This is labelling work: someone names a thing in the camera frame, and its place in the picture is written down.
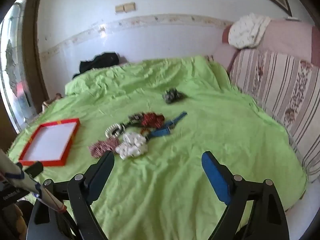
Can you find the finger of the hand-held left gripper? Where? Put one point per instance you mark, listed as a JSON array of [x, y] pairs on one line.
[[33, 170]]

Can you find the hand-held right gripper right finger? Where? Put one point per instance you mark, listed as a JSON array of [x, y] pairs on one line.
[[215, 177]]

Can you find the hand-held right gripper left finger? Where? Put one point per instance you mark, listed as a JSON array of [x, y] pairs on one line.
[[100, 180]]

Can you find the red cardboard box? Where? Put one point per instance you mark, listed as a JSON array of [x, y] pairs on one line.
[[50, 142]]

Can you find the blue striped watch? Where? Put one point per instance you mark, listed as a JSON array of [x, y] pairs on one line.
[[162, 132]]

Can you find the sequined dark fabric piece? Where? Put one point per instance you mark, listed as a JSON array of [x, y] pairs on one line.
[[152, 119]]

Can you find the pink striped scrunchie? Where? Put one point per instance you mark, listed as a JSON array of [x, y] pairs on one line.
[[100, 148]]

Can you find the green bed sheet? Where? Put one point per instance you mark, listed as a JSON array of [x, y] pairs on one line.
[[175, 155]]

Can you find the white scrunchie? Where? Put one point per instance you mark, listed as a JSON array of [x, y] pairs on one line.
[[131, 145]]

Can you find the brown woven thing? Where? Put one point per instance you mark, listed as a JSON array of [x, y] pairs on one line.
[[51, 101]]

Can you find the dark grey scrunchie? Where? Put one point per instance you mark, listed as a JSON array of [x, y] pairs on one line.
[[172, 96]]

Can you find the patterned glass door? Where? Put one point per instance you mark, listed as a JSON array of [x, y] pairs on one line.
[[15, 67]]

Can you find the pink striped sofa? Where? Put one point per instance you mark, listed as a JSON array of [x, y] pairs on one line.
[[275, 80]]

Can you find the black cloth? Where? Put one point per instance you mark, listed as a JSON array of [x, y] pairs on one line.
[[100, 61]]

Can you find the dusty red cushion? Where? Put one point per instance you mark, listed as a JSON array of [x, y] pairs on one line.
[[226, 35]]

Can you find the white patterned pillow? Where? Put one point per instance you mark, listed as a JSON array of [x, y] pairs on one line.
[[247, 32]]

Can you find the beige wall switch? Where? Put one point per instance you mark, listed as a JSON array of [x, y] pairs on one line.
[[125, 7]]

